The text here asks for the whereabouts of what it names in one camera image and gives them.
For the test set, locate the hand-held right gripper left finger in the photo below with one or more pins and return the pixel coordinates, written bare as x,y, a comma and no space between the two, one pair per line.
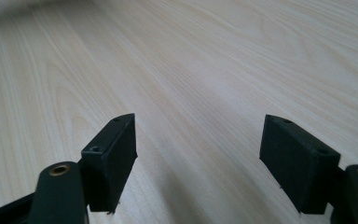
110,168

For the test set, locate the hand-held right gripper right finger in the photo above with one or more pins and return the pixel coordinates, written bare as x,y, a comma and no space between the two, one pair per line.
298,165

